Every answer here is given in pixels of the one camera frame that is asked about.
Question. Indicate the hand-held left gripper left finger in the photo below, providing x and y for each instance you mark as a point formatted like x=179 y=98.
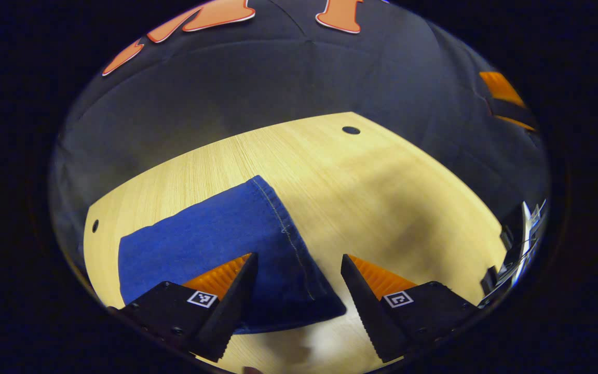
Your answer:
x=231 y=311

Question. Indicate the blue jeans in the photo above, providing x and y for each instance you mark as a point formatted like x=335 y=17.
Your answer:
x=216 y=244

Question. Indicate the white metal frame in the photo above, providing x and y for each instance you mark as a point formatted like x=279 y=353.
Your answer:
x=527 y=234

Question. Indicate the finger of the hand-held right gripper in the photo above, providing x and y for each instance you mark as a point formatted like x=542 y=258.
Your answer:
x=501 y=91
x=519 y=123

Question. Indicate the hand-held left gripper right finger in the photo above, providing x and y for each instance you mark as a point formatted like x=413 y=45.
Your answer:
x=364 y=311

